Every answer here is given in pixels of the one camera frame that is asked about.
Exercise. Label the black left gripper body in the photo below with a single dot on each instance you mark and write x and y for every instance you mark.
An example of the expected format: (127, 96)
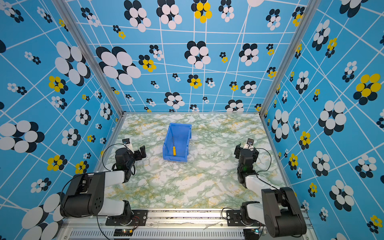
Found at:
(129, 156)

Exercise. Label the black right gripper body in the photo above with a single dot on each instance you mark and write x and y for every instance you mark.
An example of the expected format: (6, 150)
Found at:
(240, 170)

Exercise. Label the yellow handled screwdriver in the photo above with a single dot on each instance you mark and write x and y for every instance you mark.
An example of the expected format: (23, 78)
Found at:
(174, 146)

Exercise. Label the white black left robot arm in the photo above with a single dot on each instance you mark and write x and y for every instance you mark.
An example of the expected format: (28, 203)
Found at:
(85, 195)

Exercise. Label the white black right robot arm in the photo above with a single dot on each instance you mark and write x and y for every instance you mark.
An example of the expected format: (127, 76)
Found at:
(279, 211)

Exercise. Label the blue plastic bin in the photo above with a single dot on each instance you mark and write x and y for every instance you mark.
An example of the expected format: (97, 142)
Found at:
(182, 134)

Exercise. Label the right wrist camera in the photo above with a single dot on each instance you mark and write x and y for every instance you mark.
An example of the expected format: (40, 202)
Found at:
(249, 144)

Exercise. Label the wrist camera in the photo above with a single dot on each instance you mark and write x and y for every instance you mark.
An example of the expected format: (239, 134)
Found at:
(128, 144)
(249, 144)

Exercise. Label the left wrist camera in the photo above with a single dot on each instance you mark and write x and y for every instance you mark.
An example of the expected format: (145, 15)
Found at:
(128, 144)

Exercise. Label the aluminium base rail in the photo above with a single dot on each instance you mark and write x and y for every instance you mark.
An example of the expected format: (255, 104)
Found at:
(168, 224)

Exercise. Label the aluminium frame post right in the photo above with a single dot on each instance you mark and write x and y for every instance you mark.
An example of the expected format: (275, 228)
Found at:
(296, 40)

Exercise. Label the aluminium frame post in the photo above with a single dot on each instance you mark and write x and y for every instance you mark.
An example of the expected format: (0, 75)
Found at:
(80, 40)
(296, 40)

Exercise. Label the aluminium frame post left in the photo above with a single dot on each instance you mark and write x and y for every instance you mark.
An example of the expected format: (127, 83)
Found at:
(80, 40)

